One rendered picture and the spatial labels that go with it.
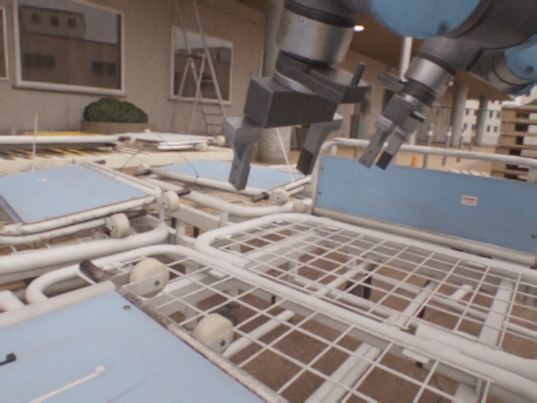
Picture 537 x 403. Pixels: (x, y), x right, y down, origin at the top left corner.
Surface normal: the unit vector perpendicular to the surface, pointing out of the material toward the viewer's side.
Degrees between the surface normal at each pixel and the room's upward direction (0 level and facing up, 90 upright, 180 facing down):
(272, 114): 113
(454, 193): 90
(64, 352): 5
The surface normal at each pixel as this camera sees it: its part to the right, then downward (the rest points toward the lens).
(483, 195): -0.61, 0.14
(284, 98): 0.59, 0.58
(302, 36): -0.38, 0.47
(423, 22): 0.26, 0.64
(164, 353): 0.13, -0.95
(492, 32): 0.12, 0.97
